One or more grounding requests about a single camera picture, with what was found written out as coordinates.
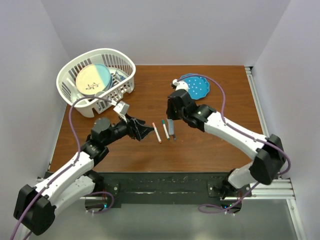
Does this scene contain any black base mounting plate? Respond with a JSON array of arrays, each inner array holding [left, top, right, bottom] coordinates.
[[85, 170, 250, 211]]

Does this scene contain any aluminium frame rail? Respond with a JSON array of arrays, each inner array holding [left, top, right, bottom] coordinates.
[[244, 65, 301, 240]]

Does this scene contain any white plastic dish basket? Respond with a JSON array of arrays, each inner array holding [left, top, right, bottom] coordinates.
[[56, 48, 136, 118]]

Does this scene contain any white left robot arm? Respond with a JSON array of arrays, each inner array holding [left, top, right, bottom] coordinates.
[[13, 115, 154, 236]]

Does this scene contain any light blue pen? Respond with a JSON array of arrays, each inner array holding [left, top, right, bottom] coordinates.
[[167, 119, 175, 136]]

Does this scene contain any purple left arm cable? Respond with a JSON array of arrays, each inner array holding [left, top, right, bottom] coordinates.
[[9, 96, 118, 240]]

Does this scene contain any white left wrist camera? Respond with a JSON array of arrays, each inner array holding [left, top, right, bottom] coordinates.
[[113, 100, 130, 122]]

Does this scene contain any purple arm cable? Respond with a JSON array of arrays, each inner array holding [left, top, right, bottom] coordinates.
[[9, 96, 118, 240], [174, 73, 292, 214]]

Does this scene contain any white pen with teal tip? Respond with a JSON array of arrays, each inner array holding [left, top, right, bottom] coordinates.
[[161, 119, 171, 140]]

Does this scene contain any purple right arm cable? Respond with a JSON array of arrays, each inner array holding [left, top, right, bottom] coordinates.
[[174, 73, 292, 214]]

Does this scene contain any blue dotted plate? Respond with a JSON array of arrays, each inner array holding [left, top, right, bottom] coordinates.
[[180, 73, 210, 100]]

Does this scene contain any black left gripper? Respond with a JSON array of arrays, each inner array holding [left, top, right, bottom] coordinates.
[[103, 113, 153, 146]]

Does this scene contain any white cup in basket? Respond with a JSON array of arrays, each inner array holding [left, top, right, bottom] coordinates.
[[94, 91, 105, 98]]

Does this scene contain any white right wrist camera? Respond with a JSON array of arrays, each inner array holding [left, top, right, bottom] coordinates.
[[171, 79, 189, 92]]

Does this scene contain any white pen with orange tip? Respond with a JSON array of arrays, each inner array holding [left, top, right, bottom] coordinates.
[[152, 122, 162, 144]]

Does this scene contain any cream and blue plate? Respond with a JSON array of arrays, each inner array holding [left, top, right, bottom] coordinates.
[[75, 63, 113, 97]]

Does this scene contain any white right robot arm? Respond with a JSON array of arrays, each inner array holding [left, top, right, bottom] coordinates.
[[166, 89, 286, 197]]

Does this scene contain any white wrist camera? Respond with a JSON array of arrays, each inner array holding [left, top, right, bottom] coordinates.
[[171, 79, 189, 92], [113, 100, 130, 122]]

